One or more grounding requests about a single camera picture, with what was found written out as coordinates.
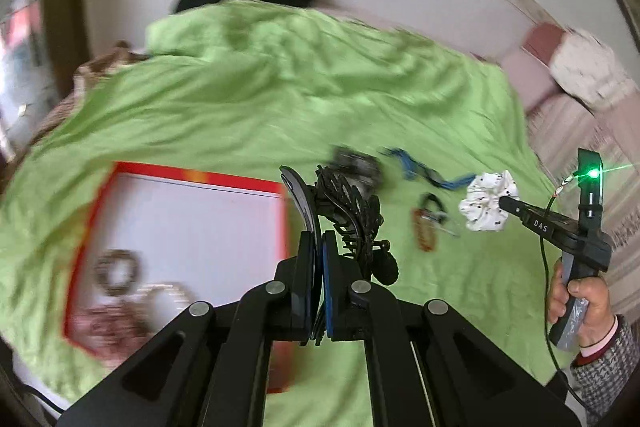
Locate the brown beaded bracelet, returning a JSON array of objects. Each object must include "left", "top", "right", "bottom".
[{"left": 93, "top": 249, "right": 144, "bottom": 297}]

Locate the black elastic hair tie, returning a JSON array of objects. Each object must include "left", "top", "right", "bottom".
[{"left": 418, "top": 192, "right": 447, "bottom": 223}]

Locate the green bed sheet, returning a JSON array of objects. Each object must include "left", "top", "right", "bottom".
[{"left": 1, "top": 1, "right": 554, "bottom": 426}]

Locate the grey black furry scrunchie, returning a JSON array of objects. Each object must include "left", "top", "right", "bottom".
[{"left": 330, "top": 146, "right": 383, "bottom": 190}]

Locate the white pearl bracelet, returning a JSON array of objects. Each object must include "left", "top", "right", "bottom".
[{"left": 134, "top": 281, "right": 196, "bottom": 308}]

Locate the window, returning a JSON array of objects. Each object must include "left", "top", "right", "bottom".
[{"left": 1, "top": 0, "right": 61, "bottom": 155}]

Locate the white patterned scrunchie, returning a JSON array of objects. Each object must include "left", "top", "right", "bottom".
[{"left": 459, "top": 170, "right": 520, "bottom": 232}]

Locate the white patterned pillow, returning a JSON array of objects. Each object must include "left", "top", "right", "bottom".
[{"left": 549, "top": 29, "right": 639, "bottom": 112}]

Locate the blue striped hair tie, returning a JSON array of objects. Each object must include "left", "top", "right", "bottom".
[{"left": 382, "top": 147, "right": 476, "bottom": 191}]

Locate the striped pink blanket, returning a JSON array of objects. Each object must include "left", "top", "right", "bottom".
[{"left": 473, "top": 23, "right": 639, "bottom": 322}]

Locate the red framed white tray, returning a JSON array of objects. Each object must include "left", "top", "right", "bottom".
[{"left": 63, "top": 161, "right": 288, "bottom": 372}]

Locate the checked sleeve forearm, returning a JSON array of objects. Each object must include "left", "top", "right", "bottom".
[{"left": 570, "top": 315, "right": 639, "bottom": 426}]

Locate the pink knitted scrunchie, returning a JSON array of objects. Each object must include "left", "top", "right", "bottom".
[{"left": 74, "top": 301, "right": 149, "bottom": 359}]

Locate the person right hand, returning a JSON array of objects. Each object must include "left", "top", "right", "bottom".
[{"left": 546, "top": 258, "right": 618, "bottom": 349}]

